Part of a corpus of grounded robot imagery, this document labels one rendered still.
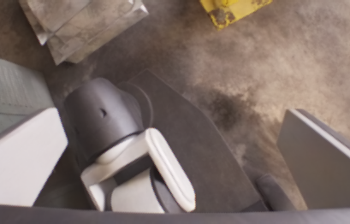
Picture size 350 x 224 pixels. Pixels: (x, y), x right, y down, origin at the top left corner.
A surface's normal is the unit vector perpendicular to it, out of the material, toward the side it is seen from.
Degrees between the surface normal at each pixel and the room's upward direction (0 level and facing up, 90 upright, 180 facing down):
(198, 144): 0
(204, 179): 0
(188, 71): 0
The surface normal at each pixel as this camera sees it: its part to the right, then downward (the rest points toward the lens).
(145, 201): -0.36, -0.39
